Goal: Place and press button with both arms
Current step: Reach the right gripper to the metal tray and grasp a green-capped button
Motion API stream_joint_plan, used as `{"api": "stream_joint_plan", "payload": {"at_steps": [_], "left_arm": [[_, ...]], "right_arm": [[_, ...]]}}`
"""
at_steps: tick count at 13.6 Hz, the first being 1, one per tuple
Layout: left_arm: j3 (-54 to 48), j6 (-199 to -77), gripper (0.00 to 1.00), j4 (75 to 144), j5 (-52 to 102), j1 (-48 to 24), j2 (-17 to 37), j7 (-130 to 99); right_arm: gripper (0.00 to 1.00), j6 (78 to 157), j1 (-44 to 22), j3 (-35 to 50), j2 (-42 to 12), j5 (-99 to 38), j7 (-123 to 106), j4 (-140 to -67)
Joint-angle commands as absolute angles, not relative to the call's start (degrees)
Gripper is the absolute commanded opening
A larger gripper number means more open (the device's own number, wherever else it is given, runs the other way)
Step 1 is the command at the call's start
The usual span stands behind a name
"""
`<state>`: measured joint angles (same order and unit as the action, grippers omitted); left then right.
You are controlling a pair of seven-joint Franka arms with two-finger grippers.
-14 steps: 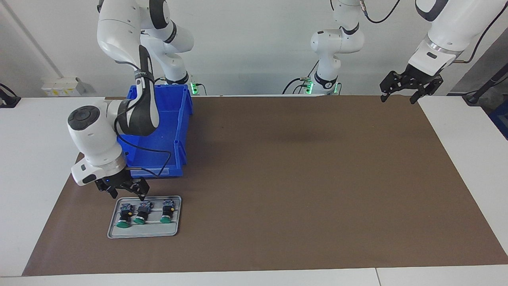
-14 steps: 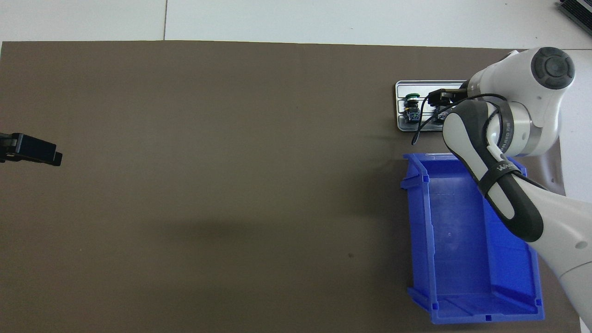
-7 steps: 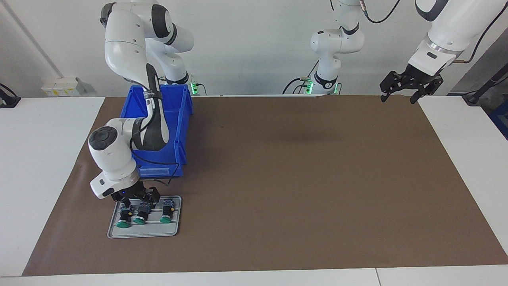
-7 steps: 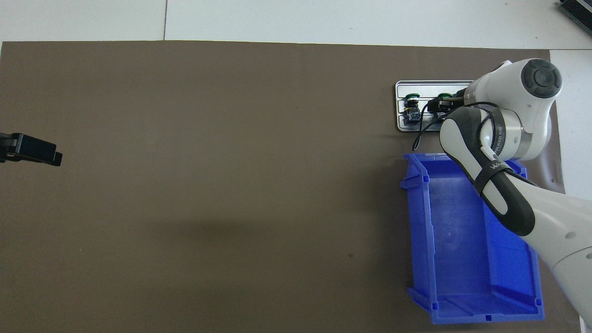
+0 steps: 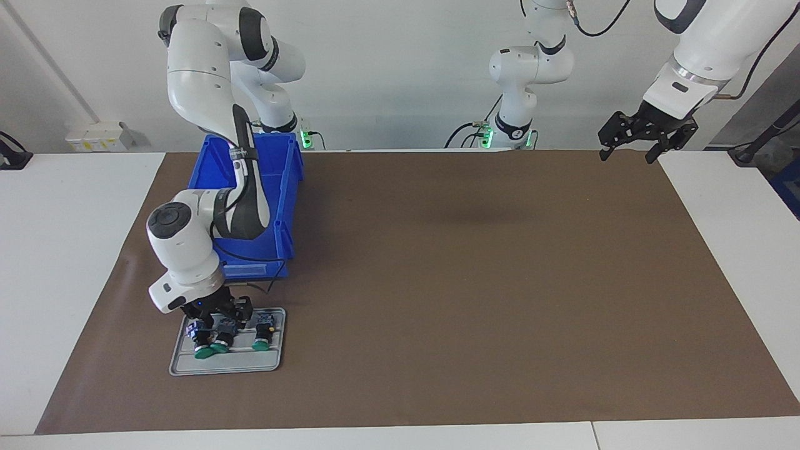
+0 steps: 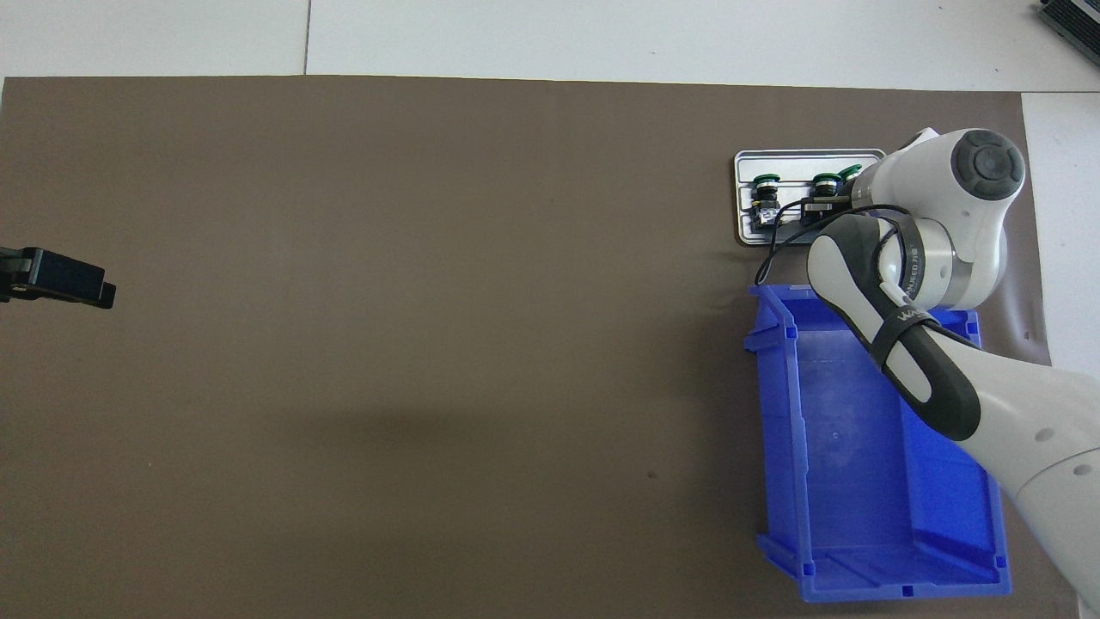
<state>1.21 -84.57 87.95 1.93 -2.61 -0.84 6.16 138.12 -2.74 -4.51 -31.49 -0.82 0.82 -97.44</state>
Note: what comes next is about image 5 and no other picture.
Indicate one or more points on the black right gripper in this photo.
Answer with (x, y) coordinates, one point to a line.
(215, 306)

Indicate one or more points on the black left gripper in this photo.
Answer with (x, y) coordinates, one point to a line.
(653, 122)

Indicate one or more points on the green push button switch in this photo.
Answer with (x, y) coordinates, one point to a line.
(201, 352)
(220, 345)
(262, 340)

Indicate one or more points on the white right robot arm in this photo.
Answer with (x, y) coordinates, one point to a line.
(187, 250)

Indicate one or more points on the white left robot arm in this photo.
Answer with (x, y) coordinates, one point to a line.
(531, 62)

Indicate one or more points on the grey metal tray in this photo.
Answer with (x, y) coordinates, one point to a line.
(237, 365)

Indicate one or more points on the black stand pole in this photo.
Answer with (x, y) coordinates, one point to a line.
(744, 153)

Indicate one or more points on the blue plastic storage bin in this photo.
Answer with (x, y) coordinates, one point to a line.
(281, 187)

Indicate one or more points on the blue crate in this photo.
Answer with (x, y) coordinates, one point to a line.
(789, 187)

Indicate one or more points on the brown table mat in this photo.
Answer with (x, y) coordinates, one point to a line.
(437, 312)

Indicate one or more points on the black clamp object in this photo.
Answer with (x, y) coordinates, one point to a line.
(15, 159)

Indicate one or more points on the white wall socket box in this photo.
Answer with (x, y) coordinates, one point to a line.
(94, 137)

